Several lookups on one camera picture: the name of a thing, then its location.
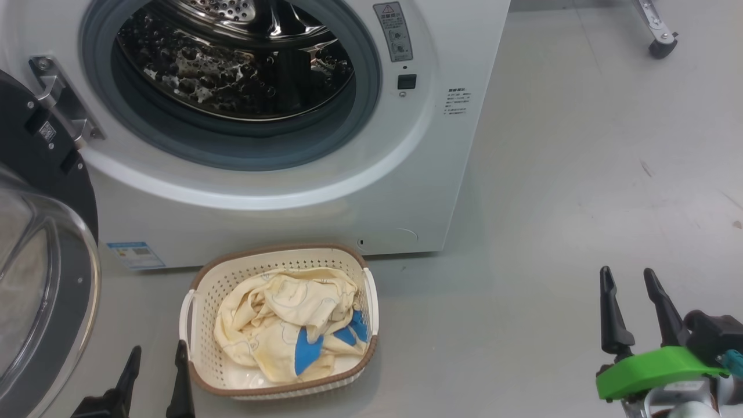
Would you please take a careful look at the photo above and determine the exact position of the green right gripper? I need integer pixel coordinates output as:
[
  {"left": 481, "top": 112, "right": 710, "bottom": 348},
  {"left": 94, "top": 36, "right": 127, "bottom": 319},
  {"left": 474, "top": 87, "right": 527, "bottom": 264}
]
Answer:
[{"left": 596, "top": 266, "right": 732, "bottom": 402}]

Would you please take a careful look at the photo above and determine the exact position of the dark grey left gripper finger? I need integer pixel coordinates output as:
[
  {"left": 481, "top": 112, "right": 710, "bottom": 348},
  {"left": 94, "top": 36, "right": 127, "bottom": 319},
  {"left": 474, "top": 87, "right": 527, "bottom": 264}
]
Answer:
[
  {"left": 166, "top": 340, "right": 196, "bottom": 418},
  {"left": 114, "top": 345, "right": 142, "bottom": 402}
]

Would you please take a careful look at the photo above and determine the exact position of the dark round glass washer door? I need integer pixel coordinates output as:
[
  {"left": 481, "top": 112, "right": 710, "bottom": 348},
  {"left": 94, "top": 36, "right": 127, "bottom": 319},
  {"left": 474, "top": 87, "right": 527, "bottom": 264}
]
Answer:
[{"left": 0, "top": 70, "right": 102, "bottom": 418}]

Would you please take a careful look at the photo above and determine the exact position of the cream perforated laundry basket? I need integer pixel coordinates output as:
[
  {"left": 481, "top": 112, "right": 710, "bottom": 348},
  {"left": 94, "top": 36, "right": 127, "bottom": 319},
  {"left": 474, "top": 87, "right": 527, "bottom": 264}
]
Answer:
[{"left": 179, "top": 243, "right": 380, "bottom": 401}]

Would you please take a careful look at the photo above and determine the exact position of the white front-load washing machine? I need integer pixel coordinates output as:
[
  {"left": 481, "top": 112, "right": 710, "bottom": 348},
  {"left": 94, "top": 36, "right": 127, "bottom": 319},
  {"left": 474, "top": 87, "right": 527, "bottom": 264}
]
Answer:
[{"left": 0, "top": 0, "right": 511, "bottom": 271}]

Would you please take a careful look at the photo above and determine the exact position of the grey rubber door gasket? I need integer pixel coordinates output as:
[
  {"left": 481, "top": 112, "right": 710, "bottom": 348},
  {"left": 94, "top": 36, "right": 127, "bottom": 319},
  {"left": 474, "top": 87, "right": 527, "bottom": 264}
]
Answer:
[{"left": 80, "top": 0, "right": 382, "bottom": 172}]

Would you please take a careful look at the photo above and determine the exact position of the metal door hinge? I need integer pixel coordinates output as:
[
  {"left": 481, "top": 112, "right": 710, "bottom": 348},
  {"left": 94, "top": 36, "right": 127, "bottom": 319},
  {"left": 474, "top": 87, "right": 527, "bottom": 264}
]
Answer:
[{"left": 29, "top": 55, "right": 106, "bottom": 143}]

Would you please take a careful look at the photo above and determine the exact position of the blue energy label sticker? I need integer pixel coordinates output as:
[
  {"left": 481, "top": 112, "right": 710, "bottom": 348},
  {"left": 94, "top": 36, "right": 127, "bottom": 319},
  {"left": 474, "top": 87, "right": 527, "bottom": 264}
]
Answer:
[{"left": 106, "top": 242, "right": 166, "bottom": 271}]

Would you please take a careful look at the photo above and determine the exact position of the printed text sticker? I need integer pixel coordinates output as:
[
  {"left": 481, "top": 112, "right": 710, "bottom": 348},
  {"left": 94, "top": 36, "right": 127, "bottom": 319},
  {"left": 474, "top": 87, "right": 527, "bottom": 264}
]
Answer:
[{"left": 444, "top": 87, "right": 472, "bottom": 116}]

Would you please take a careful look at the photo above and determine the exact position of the grey stand leg with caster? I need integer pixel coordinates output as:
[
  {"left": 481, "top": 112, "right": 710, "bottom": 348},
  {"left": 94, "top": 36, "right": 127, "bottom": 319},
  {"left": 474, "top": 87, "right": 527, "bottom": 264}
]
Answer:
[{"left": 633, "top": 0, "right": 679, "bottom": 59}]

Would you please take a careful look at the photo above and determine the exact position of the steel washer drum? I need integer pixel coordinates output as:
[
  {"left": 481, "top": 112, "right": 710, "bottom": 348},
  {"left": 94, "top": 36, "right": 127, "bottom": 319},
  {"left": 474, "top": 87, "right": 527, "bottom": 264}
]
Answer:
[{"left": 116, "top": 0, "right": 355, "bottom": 121}]

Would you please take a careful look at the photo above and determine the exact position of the grey warning sticker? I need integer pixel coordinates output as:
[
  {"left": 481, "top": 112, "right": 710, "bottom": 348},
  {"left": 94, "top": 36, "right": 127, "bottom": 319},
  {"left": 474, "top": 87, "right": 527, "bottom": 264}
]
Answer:
[{"left": 373, "top": 2, "right": 414, "bottom": 62}]

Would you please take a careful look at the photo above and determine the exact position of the right camera cable teal plug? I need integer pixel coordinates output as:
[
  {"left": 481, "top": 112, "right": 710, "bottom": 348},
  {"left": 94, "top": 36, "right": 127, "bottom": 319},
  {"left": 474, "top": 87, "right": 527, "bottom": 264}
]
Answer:
[{"left": 719, "top": 350, "right": 743, "bottom": 378}]

